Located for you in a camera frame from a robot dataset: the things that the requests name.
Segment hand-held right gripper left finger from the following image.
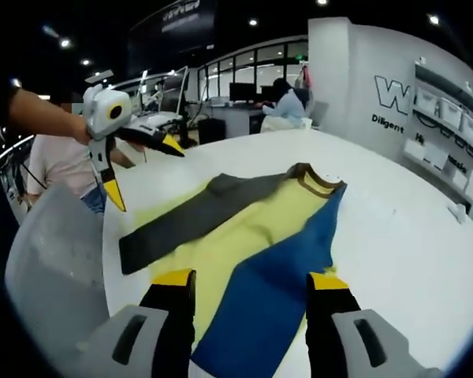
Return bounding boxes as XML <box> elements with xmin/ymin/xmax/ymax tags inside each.
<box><xmin>76</xmin><ymin>268</ymin><xmax>197</xmax><ymax>378</ymax></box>

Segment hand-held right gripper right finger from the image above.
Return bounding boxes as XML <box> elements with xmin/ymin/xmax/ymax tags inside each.
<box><xmin>305</xmin><ymin>271</ymin><xmax>445</xmax><ymax>378</ymax></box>

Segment yellow blue grey garment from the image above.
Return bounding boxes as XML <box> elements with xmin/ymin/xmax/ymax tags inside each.
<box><xmin>117</xmin><ymin>161</ymin><xmax>348</xmax><ymax>378</ymax></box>

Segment person's left hand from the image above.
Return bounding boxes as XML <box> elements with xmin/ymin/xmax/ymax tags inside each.
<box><xmin>71</xmin><ymin>117</ymin><xmax>92</xmax><ymax>146</ymax></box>

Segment round ceiling spotlights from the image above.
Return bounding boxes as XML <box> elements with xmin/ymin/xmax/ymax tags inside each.
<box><xmin>43</xmin><ymin>0</ymin><xmax>441</xmax><ymax>66</ymax></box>

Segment dark hanging banner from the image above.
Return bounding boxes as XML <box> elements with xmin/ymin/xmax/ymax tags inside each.
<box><xmin>126</xmin><ymin>0</ymin><xmax>218</xmax><ymax>78</ymax></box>

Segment black computer monitor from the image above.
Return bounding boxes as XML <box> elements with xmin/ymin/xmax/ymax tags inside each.
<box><xmin>259</xmin><ymin>85</ymin><xmax>279</xmax><ymax>104</ymax></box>
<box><xmin>229</xmin><ymin>82</ymin><xmax>257</xmax><ymax>104</ymax></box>

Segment pink hanging bag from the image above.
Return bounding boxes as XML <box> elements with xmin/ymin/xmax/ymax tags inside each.
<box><xmin>299</xmin><ymin>65</ymin><xmax>315</xmax><ymax>90</ymax></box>

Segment crumpled white cloth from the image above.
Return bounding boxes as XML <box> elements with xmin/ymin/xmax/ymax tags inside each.
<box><xmin>448</xmin><ymin>202</ymin><xmax>468</xmax><ymax>224</ymax></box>

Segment rows of white storage bins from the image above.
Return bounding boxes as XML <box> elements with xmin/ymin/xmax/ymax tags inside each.
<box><xmin>404</xmin><ymin>84</ymin><xmax>473</xmax><ymax>190</ymax></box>

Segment grey metal storage shelf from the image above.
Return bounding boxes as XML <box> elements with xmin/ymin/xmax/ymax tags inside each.
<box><xmin>404</xmin><ymin>62</ymin><xmax>473</xmax><ymax>202</ymax></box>

